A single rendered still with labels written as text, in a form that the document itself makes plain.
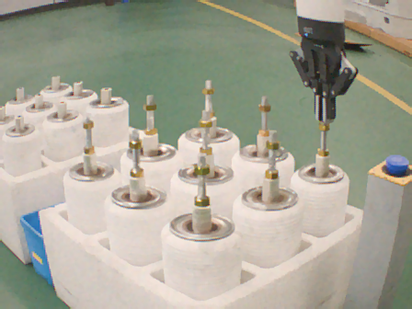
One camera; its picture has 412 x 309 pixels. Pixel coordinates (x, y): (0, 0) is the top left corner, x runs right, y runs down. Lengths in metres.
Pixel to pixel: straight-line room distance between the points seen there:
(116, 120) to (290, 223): 0.55
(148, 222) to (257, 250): 0.14
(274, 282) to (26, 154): 0.56
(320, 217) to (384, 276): 0.18
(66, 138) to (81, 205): 0.31
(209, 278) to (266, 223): 0.11
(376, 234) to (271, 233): 0.15
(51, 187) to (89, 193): 0.28
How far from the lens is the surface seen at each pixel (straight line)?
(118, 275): 0.83
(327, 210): 0.91
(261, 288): 0.78
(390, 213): 0.78
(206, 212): 0.76
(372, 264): 0.82
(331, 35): 0.85
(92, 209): 0.92
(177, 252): 0.75
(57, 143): 1.22
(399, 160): 0.79
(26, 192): 1.14
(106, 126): 1.27
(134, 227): 0.82
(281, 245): 0.84
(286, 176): 0.99
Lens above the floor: 0.59
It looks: 20 degrees down
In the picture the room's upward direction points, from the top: straight up
